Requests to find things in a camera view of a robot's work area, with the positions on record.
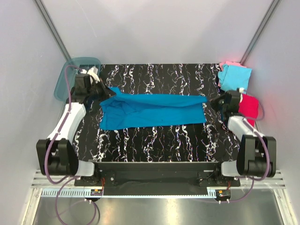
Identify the red folded shirt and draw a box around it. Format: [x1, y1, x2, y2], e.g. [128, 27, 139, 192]
[238, 94, 259, 126]

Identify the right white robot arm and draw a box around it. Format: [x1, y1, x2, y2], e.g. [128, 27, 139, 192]
[210, 90, 277, 186]

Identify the teal plastic bin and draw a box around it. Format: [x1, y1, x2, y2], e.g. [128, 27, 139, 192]
[54, 57, 101, 102]

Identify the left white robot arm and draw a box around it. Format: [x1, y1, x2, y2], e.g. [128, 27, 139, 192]
[36, 73, 115, 186]

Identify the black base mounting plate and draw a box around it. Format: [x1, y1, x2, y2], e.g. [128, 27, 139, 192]
[75, 162, 240, 194]

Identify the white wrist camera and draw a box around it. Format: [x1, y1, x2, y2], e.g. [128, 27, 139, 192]
[81, 66, 100, 84]
[237, 88, 245, 103]

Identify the blue t shirt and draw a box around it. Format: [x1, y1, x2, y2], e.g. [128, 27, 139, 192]
[99, 87, 207, 130]

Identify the white slotted cable duct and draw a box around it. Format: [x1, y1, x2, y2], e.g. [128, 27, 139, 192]
[41, 189, 218, 198]

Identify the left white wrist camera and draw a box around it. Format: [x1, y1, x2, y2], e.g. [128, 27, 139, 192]
[81, 66, 100, 84]

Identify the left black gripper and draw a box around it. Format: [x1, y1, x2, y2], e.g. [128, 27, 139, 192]
[88, 78, 116, 102]

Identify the light blue folded shirt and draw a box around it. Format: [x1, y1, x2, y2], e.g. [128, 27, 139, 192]
[218, 64, 252, 91]

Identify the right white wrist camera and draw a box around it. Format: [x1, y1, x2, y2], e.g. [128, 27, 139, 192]
[237, 88, 245, 103]

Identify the pink folded shirt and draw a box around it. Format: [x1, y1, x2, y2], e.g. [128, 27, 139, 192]
[218, 61, 246, 87]

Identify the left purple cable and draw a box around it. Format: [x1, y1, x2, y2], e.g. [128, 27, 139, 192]
[44, 65, 100, 225]

